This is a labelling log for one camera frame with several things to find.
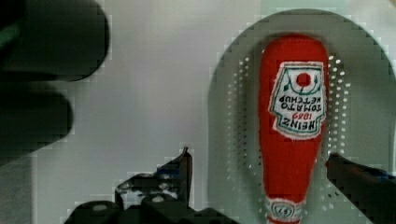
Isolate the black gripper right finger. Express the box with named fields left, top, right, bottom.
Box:
left=325, top=153, right=396, bottom=224

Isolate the green perforated strainer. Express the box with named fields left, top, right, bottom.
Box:
left=208, top=9, right=395, bottom=224

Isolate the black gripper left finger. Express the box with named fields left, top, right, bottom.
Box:
left=115, top=147, right=192, bottom=209

